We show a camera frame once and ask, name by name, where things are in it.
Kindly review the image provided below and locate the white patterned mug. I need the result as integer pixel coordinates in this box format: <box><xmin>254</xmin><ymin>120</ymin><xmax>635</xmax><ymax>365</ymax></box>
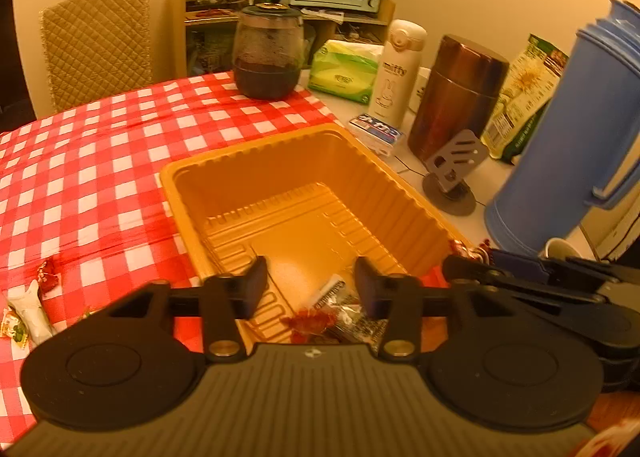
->
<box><xmin>538</xmin><ymin>237</ymin><xmax>584</xmax><ymax>261</ymax></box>

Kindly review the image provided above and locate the crinkly red candy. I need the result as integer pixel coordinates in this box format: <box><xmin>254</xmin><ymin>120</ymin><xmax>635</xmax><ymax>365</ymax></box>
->
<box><xmin>279</xmin><ymin>308</ymin><xmax>337</xmax><ymax>344</ymax></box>

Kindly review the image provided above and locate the white cup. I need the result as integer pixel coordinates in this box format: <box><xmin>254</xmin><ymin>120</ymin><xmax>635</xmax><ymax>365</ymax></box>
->
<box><xmin>409</xmin><ymin>66</ymin><xmax>432</xmax><ymax>113</ymax></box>

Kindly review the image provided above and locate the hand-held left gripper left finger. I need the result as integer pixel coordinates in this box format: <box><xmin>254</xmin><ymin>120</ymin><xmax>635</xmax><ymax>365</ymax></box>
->
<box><xmin>102</xmin><ymin>255</ymin><xmax>269</xmax><ymax>364</ymax></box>

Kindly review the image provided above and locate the red checkered tablecloth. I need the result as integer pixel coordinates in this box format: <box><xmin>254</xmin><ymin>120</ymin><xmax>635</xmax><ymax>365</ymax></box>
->
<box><xmin>0</xmin><ymin>71</ymin><xmax>453</xmax><ymax>439</ymax></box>

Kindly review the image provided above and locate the dark glass jar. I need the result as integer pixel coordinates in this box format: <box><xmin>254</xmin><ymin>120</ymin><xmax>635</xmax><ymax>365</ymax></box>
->
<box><xmin>231</xmin><ymin>2</ymin><xmax>307</xmax><ymax>100</ymax></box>

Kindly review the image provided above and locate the blue plastic pitcher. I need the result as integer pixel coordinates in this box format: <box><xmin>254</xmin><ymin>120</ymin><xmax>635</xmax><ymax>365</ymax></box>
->
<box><xmin>483</xmin><ymin>0</ymin><xmax>640</xmax><ymax>258</ymax></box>

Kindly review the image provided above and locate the small blue white box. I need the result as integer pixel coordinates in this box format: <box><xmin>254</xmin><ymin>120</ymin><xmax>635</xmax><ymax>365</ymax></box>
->
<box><xmin>348</xmin><ymin>112</ymin><xmax>405</xmax><ymax>154</ymax></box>

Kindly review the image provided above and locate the white rabbit print bottle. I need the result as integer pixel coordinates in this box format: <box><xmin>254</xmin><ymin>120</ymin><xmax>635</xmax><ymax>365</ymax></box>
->
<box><xmin>367</xmin><ymin>19</ymin><xmax>428</xmax><ymax>130</ymax></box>

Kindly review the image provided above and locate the long green white wrapper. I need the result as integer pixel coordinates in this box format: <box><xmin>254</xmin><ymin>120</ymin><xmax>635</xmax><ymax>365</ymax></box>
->
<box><xmin>6</xmin><ymin>281</ymin><xmax>54</xmax><ymax>344</ymax></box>

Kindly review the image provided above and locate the green tissue pack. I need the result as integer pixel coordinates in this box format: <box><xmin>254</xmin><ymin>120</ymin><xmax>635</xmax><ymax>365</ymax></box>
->
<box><xmin>307</xmin><ymin>39</ymin><xmax>381</xmax><ymax>106</ymax></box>

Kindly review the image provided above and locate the brown metal thermos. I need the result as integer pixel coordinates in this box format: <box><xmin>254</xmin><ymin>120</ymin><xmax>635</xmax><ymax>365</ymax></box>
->
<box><xmin>407</xmin><ymin>34</ymin><xmax>510</xmax><ymax>164</ymax></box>

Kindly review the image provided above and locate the quilted beige chair back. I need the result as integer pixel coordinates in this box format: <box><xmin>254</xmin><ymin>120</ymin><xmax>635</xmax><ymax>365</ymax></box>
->
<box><xmin>38</xmin><ymin>0</ymin><xmax>154</xmax><ymax>114</ymax></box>

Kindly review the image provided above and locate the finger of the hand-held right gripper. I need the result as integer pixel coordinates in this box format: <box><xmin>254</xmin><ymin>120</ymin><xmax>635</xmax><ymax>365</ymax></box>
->
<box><xmin>487</xmin><ymin>247</ymin><xmax>640</xmax><ymax>289</ymax></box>
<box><xmin>442</xmin><ymin>254</ymin><xmax>617</xmax><ymax>312</ymax></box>

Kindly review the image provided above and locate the orange plastic tray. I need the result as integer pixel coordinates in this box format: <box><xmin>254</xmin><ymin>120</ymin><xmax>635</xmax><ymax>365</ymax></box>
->
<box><xmin>159</xmin><ymin>124</ymin><xmax>477</xmax><ymax>346</ymax></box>

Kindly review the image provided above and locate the wooden shelf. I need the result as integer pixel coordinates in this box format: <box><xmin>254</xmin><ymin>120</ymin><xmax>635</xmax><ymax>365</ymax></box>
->
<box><xmin>167</xmin><ymin>0</ymin><xmax>396</xmax><ymax>78</ymax></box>

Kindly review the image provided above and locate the green flower print bag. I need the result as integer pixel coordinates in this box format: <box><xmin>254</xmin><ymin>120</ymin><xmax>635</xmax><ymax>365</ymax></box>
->
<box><xmin>482</xmin><ymin>33</ymin><xmax>570</xmax><ymax>166</ymax></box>

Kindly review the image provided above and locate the yellow candy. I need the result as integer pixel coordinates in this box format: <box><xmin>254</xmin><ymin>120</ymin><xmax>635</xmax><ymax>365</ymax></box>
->
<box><xmin>0</xmin><ymin>311</ymin><xmax>29</xmax><ymax>344</ymax></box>

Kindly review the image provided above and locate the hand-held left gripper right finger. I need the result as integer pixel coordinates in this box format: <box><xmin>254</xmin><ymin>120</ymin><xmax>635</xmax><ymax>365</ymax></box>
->
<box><xmin>353</xmin><ymin>255</ymin><xmax>501</xmax><ymax>364</ymax></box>

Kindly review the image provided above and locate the grey phone stand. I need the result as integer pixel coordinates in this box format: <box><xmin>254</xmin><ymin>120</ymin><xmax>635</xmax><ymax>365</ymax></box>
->
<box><xmin>422</xmin><ymin>129</ymin><xmax>491</xmax><ymax>217</ymax></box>

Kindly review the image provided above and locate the small red candy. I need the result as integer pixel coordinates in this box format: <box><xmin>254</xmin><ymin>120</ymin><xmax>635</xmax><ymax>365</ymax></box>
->
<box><xmin>34</xmin><ymin>259</ymin><xmax>62</xmax><ymax>291</ymax></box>

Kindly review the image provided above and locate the clear packet with dark contents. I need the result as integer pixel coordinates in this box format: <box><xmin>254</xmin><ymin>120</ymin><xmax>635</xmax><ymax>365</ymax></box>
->
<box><xmin>307</xmin><ymin>274</ymin><xmax>389</xmax><ymax>344</ymax></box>

